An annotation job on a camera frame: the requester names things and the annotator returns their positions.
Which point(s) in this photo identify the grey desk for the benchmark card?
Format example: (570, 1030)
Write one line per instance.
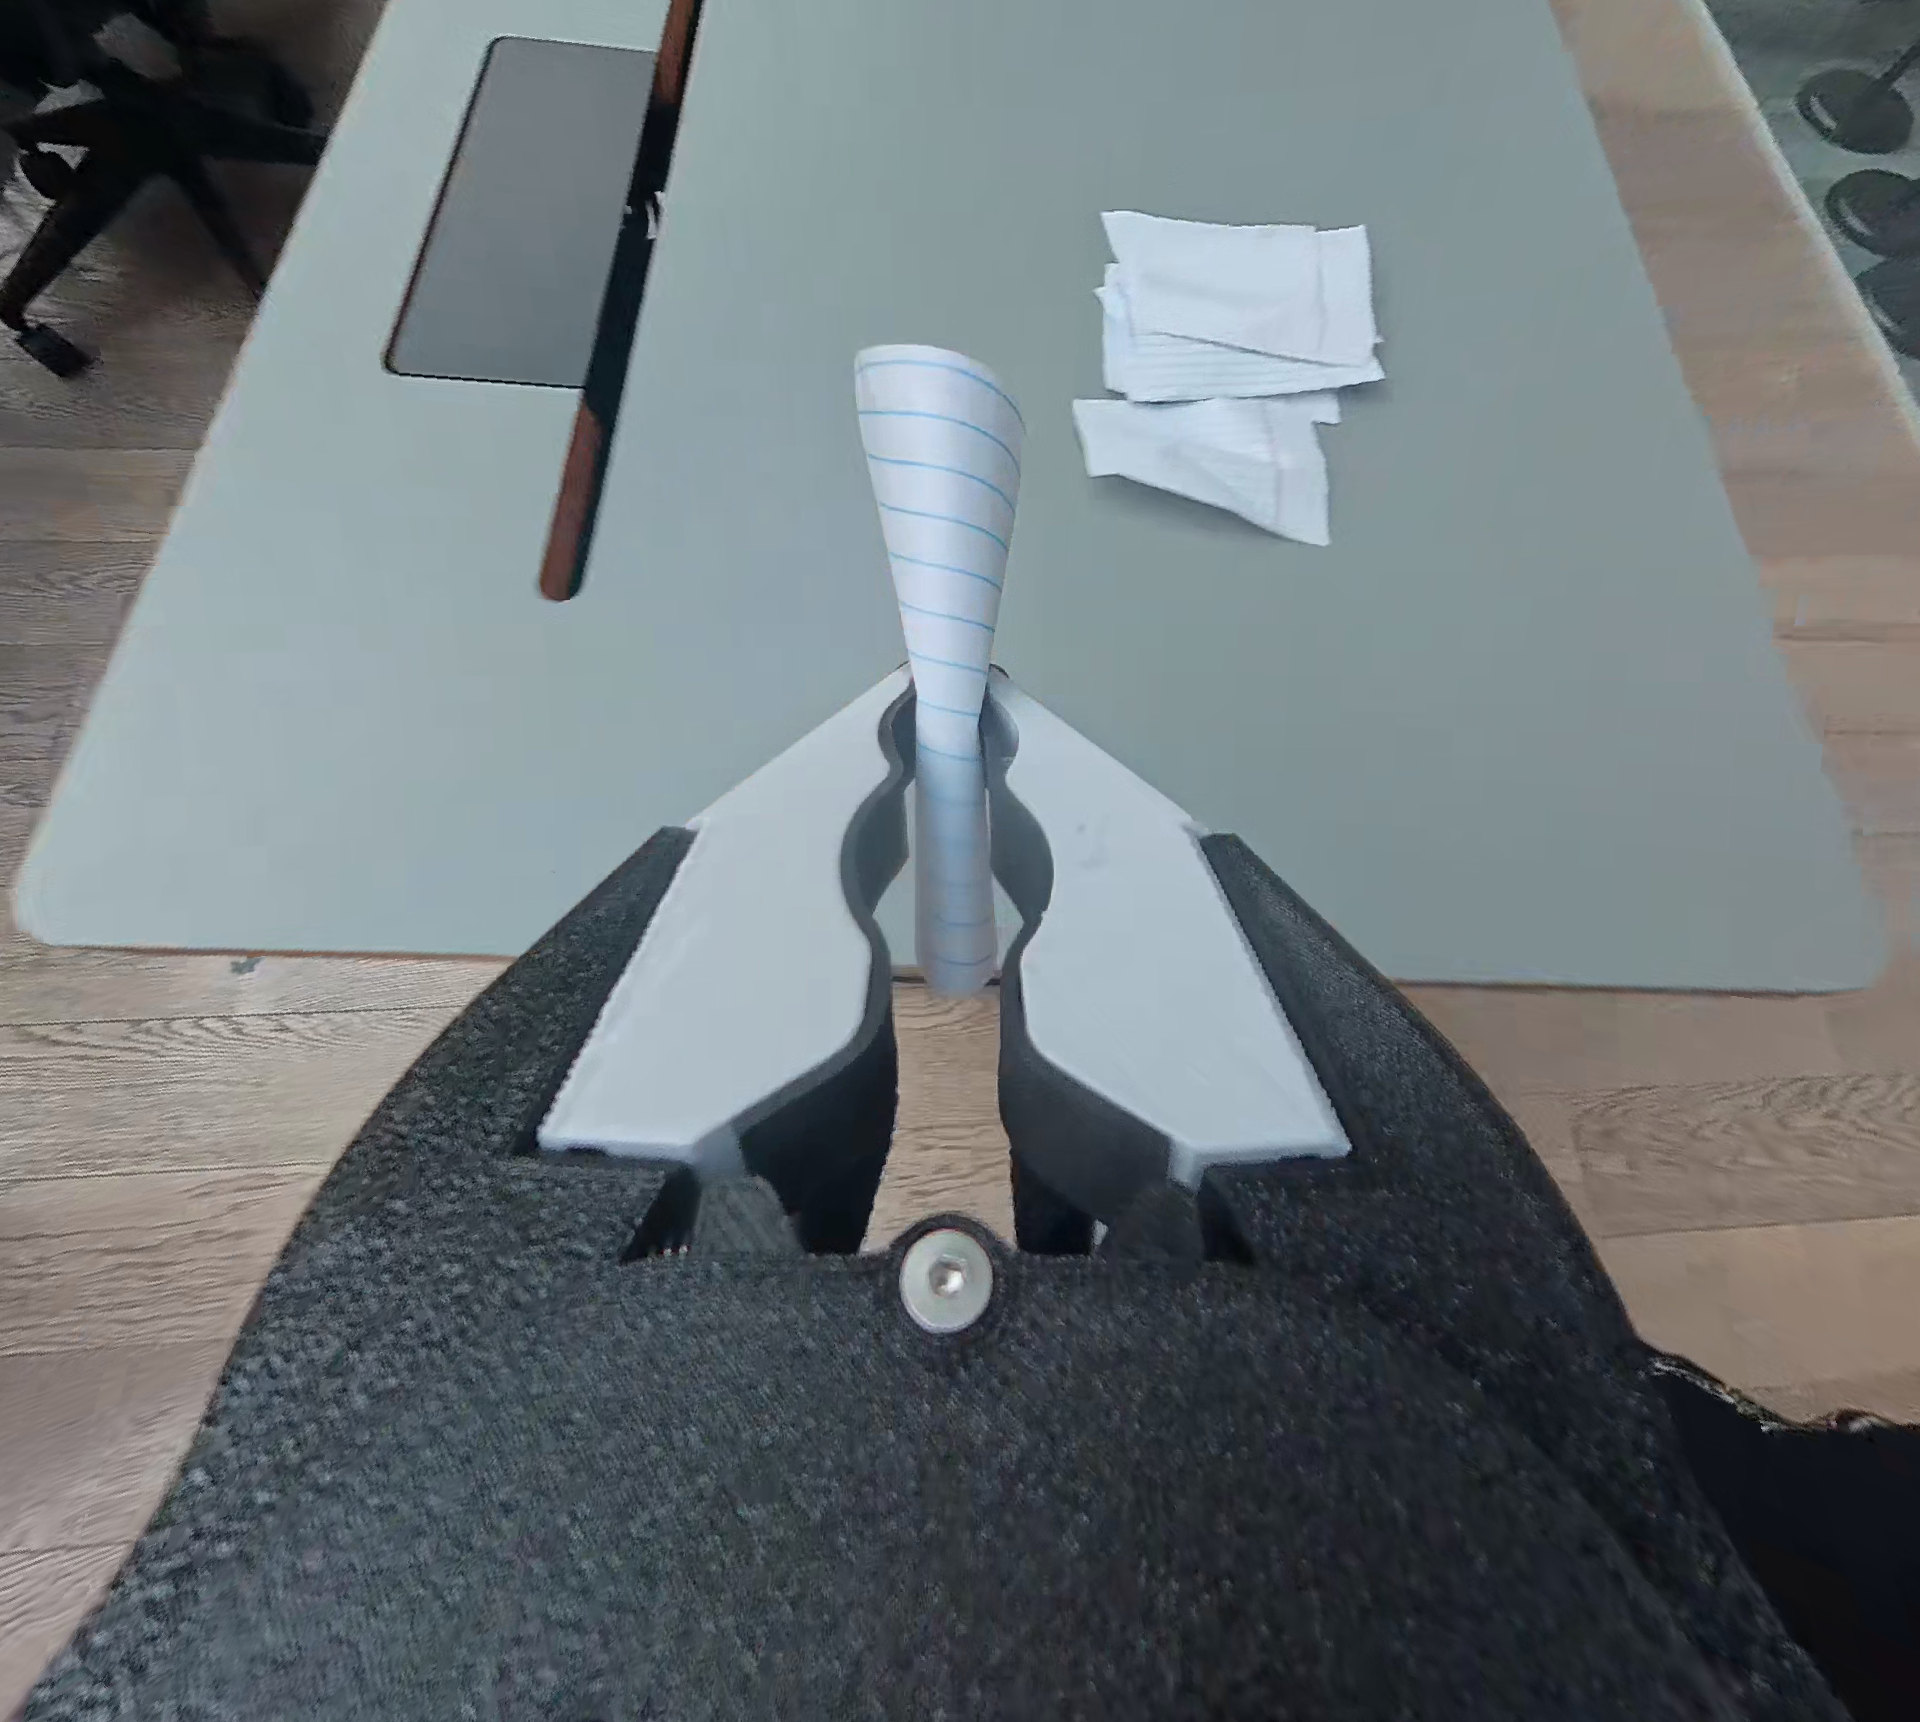
(1200, 732)

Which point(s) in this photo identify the cut lined paper pieces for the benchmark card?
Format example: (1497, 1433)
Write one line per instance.
(1245, 326)

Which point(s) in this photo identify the dark cloth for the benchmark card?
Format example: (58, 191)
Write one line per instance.
(1800, 1571)

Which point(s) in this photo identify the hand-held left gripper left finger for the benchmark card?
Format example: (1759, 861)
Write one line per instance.
(720, 989)

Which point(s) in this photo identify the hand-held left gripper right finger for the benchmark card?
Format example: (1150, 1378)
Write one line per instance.
(1170, 989)

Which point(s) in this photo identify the narrow lined paper piece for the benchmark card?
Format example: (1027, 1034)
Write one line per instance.
(945, 522)

